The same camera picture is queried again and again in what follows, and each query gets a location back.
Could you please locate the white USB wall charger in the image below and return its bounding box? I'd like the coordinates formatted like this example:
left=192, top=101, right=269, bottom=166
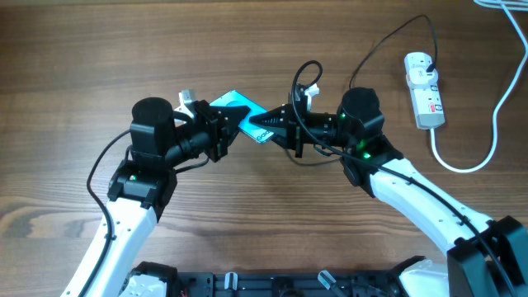
left=406, top=67, right=438, bottom=89

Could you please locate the white power strip cord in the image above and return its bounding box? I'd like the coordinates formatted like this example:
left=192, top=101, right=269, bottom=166
left=430, top=0, right=528, bottom=174

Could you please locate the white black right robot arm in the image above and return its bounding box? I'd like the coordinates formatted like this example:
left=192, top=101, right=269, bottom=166
left=250, top=86, right=527, bottom=296

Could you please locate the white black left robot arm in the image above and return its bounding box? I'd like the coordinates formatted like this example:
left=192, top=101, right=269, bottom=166
left=64, top=97, right=251, bottom=296

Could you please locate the Galaxy S25 smartphone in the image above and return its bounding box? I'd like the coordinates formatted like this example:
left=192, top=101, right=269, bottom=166
left=210, top=90, right=275, bottom=144

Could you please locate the black USB charging cable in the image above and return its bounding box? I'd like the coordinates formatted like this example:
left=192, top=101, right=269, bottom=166
left=284, top=14, right=439, bottom=167

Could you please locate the white power strip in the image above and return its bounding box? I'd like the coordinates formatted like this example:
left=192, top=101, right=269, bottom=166
left=404, top=52, right=446, bottom=130

